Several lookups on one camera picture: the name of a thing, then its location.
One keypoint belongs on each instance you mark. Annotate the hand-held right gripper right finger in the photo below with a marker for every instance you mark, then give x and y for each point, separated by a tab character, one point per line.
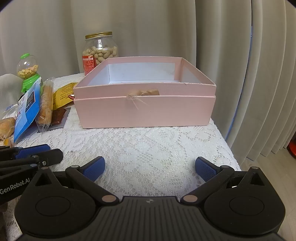
205	168

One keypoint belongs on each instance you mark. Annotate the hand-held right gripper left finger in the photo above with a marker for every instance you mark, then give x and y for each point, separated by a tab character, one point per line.
96	168

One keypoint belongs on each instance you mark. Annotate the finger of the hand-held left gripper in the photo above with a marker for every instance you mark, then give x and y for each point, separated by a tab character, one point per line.
34	150
52	155

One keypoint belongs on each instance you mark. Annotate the round rice cracker packet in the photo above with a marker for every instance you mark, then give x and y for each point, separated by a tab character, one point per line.
6	127

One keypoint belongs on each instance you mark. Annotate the blue white snack packet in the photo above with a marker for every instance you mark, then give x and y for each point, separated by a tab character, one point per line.
26	111

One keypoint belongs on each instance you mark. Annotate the white printed snack packet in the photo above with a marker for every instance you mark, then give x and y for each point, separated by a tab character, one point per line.
10	109

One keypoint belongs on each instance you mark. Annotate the long wafer biscuit packet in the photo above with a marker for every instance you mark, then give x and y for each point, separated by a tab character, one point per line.
46	102

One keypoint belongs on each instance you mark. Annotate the pink cardboard box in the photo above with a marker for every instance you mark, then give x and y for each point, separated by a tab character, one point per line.
148	106

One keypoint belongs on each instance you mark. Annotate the dark red snack packet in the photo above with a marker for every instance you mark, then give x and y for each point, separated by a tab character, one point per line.
59	118

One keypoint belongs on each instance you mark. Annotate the yellow snack packet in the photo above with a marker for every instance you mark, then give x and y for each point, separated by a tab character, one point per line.
62	95

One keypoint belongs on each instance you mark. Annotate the small orange wrapped candy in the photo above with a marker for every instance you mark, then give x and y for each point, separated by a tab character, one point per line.
72	96

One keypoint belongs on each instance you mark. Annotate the grey cloth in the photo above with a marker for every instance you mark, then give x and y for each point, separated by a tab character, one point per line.
7	85

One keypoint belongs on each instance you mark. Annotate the green gumball candy dispenser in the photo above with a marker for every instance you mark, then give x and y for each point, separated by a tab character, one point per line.
29	69

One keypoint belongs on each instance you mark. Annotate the red object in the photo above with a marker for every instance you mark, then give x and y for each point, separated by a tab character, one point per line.
292	150

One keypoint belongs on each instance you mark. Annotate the clear peanut jar gold lid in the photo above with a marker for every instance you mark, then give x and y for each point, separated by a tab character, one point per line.
99	52

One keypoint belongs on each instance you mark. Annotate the beige curtain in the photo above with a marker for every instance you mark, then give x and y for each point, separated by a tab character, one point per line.
231	34

